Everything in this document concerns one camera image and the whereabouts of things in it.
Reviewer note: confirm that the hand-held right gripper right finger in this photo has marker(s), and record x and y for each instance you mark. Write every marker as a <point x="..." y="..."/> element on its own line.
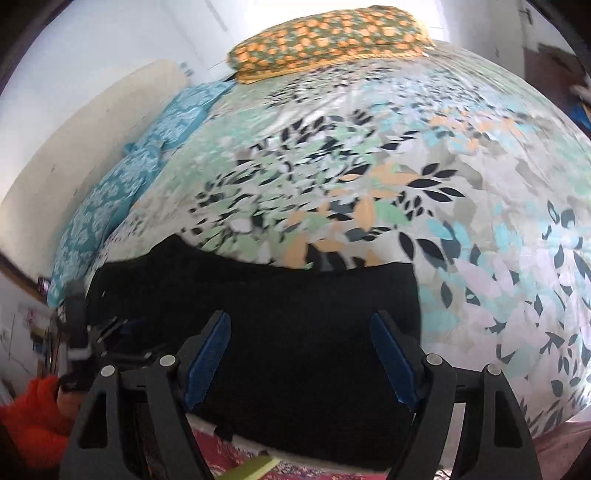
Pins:
<point x="392" y="364"/>

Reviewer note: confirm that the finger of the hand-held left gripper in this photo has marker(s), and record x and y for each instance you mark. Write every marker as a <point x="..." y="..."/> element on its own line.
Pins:
<point x="115" y="328"/>
<point x="134" y="350"/>

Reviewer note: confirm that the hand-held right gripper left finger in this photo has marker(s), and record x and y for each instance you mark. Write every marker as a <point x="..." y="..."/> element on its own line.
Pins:
<point x="207" y="364"/>

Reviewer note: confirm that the black pants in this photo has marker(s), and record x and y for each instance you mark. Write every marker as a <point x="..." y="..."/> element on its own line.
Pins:
<point x="300" y="314"/>

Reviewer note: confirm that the red patterned rug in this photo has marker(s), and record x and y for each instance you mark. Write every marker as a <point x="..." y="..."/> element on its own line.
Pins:
<point x="217" y="443"/>

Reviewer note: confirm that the blue patterned pillow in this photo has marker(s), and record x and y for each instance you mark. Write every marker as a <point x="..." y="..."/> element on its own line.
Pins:
<point x="184" y="115"/>
<point x="101" y="217"/>

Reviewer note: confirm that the yellow green object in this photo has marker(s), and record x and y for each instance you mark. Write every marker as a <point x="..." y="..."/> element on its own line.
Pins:
<point x="254" y="466"/>

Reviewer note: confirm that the leaf print bed sheet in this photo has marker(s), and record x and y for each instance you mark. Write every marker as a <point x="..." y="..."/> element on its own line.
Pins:
<point x="461" y="230"/>

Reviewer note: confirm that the cream padded headboard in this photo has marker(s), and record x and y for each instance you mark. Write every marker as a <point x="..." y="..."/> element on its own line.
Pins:
<point x="69" y="161"/>

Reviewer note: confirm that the orange floral folded quilt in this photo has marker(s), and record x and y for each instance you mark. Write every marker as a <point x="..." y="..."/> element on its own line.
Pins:
<point x="323" y="41"/>

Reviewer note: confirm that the dark wooden cabinet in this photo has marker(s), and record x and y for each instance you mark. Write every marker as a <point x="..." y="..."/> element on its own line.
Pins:
<point x="549" y="74"/>

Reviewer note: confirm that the wall switch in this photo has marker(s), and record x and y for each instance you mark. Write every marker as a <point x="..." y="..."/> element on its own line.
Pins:
<point x="186" y="69"/>

